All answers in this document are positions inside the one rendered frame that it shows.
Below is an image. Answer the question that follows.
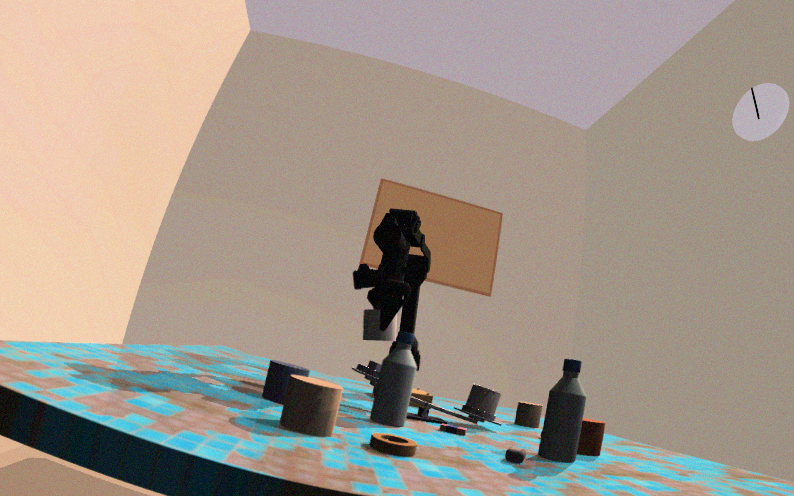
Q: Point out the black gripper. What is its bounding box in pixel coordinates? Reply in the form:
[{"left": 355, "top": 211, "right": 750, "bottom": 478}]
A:
[{"left": 367, "top": 258, "right": 411, "bottom": 331}]

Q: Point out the dark grey bottle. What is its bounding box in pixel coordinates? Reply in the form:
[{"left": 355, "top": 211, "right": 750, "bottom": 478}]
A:
[
  {"left": 538, "top": 359, "right": 586, "bottom": 463},
  {"left": 370, "top": 332, "right": 417, "bottom": 427}
]

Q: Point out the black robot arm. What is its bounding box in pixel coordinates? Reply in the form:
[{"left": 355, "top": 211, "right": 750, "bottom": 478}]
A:
[{"left": 353, "top": 208, "right": 431, "bottom": 371}]

